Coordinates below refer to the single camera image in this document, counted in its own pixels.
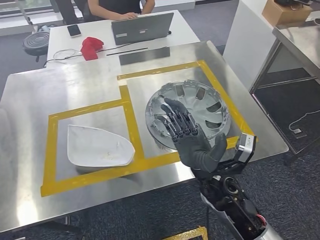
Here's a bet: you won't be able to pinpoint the silver plastic wheel hubcap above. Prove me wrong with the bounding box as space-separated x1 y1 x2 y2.
145 79 232 152

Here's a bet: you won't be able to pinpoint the thin black desk cable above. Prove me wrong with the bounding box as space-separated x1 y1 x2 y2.
43 30 173 69

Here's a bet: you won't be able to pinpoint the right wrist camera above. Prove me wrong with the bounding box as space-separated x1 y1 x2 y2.
216 132 257 177

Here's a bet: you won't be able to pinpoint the white workbench metal legs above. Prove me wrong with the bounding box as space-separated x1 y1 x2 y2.
222 0 320 167

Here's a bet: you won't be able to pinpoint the white triangular plastic part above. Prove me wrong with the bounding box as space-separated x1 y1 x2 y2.
66 124 136 169

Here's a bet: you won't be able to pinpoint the yellow bench tape rectangle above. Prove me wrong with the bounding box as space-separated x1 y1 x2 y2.
40 85 182 198
116 59 259 167

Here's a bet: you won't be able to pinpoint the brown cardboard box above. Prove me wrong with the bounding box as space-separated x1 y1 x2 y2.
261 0 313 27

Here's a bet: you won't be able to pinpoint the black office chair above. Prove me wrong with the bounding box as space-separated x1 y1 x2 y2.
50 0 90 26

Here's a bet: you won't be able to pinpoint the thin black bar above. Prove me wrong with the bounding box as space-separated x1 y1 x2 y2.
106 46 149 57

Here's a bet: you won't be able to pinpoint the yellow floor tape square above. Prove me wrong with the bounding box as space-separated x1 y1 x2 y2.
162 226 208 240

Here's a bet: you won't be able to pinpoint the white coiled cable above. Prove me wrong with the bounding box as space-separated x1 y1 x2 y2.
52 48 82 63

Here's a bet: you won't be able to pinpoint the black round stool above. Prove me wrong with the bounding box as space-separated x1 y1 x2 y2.
22 30 51 64

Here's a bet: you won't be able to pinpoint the white floor cable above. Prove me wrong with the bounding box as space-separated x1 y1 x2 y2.
288 108 320 132

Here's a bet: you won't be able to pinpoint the dark smartphone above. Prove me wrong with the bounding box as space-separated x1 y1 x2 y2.
66 23 82 38

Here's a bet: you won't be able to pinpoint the person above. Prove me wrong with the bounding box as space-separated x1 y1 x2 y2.
87 0 156 21

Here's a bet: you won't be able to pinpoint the dark grey laptop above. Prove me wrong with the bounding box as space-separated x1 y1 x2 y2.
111 12 174 47

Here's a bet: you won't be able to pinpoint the white desk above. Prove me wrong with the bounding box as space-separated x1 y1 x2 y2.
0 9 66 37
46 9 201 69

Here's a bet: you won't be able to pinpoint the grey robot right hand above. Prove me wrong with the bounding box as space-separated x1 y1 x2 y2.
154 96 228 174

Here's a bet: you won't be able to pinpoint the stainless steel workbench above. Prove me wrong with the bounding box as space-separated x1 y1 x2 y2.
0 40 289 237

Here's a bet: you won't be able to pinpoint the red cloth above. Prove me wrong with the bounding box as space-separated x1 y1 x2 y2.
80 36 105 62

